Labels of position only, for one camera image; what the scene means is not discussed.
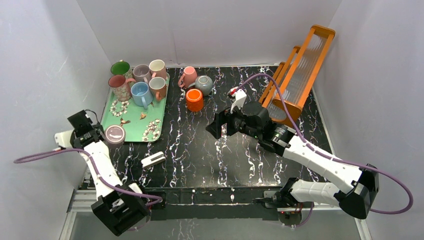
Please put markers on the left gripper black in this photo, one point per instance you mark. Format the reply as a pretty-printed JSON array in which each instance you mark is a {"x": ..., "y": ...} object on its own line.
[{"x": 79, "y": 120}]

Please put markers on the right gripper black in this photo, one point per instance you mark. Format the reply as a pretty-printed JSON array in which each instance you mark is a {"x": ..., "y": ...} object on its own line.
[{"x": 224, "y": 122}]

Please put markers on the pinkish mug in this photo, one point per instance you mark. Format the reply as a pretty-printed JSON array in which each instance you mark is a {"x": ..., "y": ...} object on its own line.
[{"x": 115, "y": 136}]

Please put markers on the pink patterned mug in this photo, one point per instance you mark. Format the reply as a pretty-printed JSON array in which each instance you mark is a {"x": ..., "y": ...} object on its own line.
[{"x": 120, "y": 86}]

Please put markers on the light blue upside-down mug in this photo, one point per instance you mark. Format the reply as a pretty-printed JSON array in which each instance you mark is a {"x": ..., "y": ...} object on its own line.
[{"x": 142, "y": 95}]

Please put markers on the cream cartoon mug green interior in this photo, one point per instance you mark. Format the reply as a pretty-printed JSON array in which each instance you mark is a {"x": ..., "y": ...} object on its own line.
[{"x": 122, "y": 68}]

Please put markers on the salmon upside-down mug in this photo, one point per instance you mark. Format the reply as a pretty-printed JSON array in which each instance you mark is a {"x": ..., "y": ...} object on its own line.
[{"x": 158, "y": 87}]

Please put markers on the lavender ribbed mug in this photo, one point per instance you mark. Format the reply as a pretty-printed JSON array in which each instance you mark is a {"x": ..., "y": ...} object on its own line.
[{"x": 142, "y": 73}]

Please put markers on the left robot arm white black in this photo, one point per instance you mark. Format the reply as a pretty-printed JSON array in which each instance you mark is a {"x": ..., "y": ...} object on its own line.
[{"x": 118, "y": 206}]

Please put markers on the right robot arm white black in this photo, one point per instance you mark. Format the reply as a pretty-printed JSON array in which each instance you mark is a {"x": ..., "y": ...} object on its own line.
[{"x": 351, "y": 188}]

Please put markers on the orange upside-down mug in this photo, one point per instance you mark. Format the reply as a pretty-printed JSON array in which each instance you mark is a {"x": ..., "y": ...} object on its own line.
[{"x": 194, "y": 100}]

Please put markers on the grey upside-down mug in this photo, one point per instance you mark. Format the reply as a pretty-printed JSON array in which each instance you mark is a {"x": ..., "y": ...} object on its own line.
[{"x": 203, "y": 83}]

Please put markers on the pink upside-down mug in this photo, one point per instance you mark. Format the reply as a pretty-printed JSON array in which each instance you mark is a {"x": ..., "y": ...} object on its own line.
[{"x": 188, "y": 77}]

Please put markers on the green floral serving tray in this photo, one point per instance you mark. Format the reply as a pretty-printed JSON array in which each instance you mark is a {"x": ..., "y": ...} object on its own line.
[{"x": 140, "y": 125}]

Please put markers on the orange wooden dish rack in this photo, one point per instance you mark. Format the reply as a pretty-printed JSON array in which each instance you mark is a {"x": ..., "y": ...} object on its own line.
[{"x": 296, "y": 76}]

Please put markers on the white black small device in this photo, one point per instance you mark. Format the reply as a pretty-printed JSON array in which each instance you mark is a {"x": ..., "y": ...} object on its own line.
[{"x": 153, "y": 159}]

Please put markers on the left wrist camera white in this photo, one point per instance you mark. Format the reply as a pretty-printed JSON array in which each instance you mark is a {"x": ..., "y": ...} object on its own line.
[{"x": 63, "y": 139}]

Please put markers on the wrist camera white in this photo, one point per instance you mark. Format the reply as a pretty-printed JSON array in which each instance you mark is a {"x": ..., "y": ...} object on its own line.
[
  {"x": 238, "y": 97},
  {"x": 63, "y": 139}
]

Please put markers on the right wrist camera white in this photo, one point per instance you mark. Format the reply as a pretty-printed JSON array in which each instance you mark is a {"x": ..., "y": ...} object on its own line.
[{"x": 238, "y": 97}]

